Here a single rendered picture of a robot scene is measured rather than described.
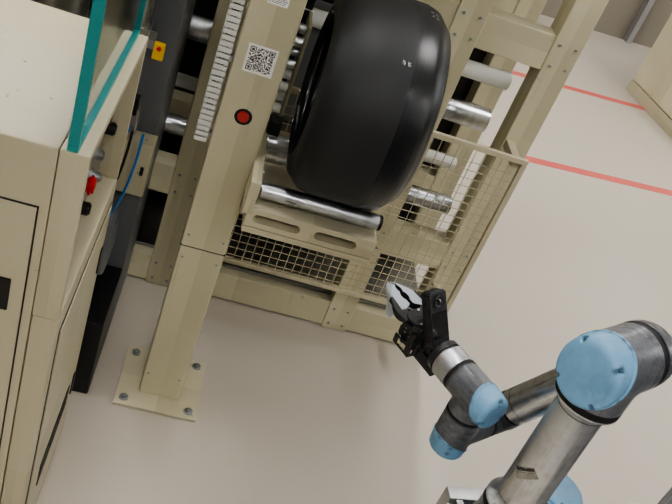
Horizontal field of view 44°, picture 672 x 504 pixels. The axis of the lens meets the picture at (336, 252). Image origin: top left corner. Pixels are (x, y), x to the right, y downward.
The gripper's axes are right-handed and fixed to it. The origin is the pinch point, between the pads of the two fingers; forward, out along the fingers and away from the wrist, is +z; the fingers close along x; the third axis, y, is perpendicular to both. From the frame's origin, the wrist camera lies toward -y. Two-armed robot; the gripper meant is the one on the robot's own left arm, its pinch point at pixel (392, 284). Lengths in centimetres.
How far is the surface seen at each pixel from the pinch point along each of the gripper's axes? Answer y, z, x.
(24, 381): 29, 21, -68
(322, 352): 112, 74, 59
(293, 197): 16, 52, 9
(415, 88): -24.1, 36.4, 23.4
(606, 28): 156, 424, 635
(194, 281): 56, 68, -6
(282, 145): 18, 78, 20
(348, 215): 18, 43, 22
